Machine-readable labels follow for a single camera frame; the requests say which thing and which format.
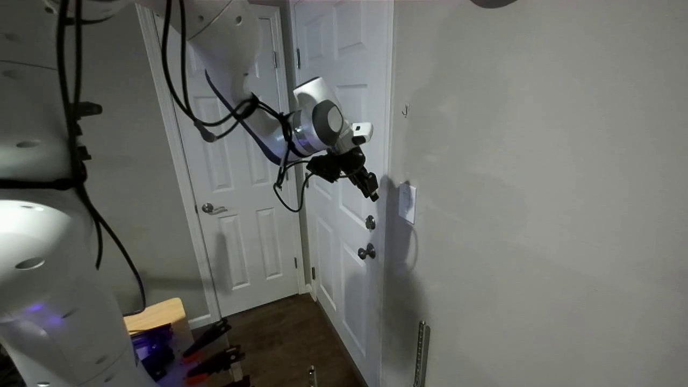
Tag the metal door hinge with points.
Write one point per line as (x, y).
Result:
(313, 274)
(298, 59)

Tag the white panel door with knob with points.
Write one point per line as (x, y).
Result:
(344, 272)

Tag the silver deadbolt lock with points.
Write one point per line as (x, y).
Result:
(370, 222)

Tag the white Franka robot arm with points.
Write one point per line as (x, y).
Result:
(44, 250)

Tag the black rimmed wall clock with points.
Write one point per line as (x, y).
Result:
(494, 3)

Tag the white wall light switch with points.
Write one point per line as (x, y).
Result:
(408, 203)

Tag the red and black tools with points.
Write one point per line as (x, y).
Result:
(215, 352)

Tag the small wall hook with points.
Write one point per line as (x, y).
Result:
(405, 110)

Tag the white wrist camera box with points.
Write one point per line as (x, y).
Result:
(363, 131)

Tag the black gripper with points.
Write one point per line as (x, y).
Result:
(336, 165)

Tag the blue plastic object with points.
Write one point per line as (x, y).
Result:
(153, 356)

